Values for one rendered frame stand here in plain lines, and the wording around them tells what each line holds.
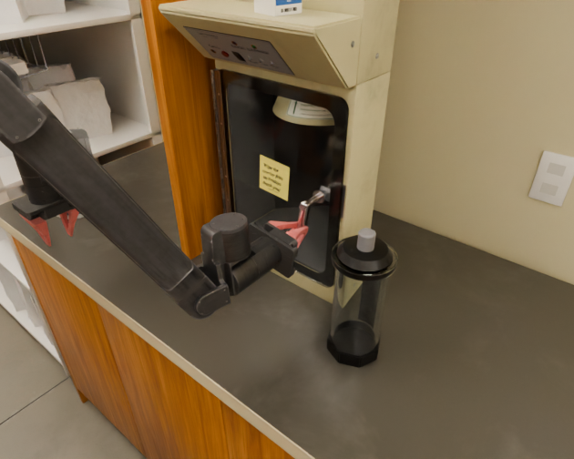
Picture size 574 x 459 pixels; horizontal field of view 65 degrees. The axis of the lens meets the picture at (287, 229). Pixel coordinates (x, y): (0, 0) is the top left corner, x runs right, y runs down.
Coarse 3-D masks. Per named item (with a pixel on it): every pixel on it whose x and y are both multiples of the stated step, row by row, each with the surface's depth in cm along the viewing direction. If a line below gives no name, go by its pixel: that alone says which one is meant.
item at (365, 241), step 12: (348, 240) 75; (360, 240) 72; (372, 240) 71; (348, 252) 72; (360, 252) 72; (372, 252) 72; (384, 252) 72; (348, 264) 71; (360, 264) 70; (372, 264) 70; (384, 264) 71
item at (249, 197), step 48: (240, 96) 85; (288, 96) 77; (336, 96) 72; (240, 144) 91; (288, 144) 82; (336, 144) 75; (240, 192) 98; (288, 192) 88; (336, 192) 80; (336, 240) 85
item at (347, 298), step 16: (336, 256) 74; (336, 272) 75; (352, 272) 70; (368, 272) 70; (384, 272) 70; (336, 288) 76; (352, 288) 73; (368, 288) 72; (384, 288) 74; (336, 304) 78; (352, 304) 75; (368, 304) 74; (384, 304) 79; (336, 320) 80; (352, 320) 77; (368, 320) 76; (336, 336) 81; (352, 336) 79; (368, 336) 79; (352, 352) 81; (368, 352) 82
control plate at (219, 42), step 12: (204, 36) 74; (216, 36) 72; (228, 36) 70; (240, 36) 68; (204, 48) 80; (216, 48) 77; (228, 48) 74; (240, 48) 72; (252, 48) 70; (264, 48) 68; (228, 60) 80; (240, 60) 77; (252, 60) 74; (264, 60) 72; (276, 60) 70; (288, 72) 72
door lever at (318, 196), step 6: (318, 192) 82; (312, 198) 81; (318, 198) 82; (300, 204) 80; (306, 204) 79; (312, 204) 81; (300, 210) 81; (306, 210) 80; (300, 216) 81; (306, 216) 81; (300, 222) 82; (306, 222) 82
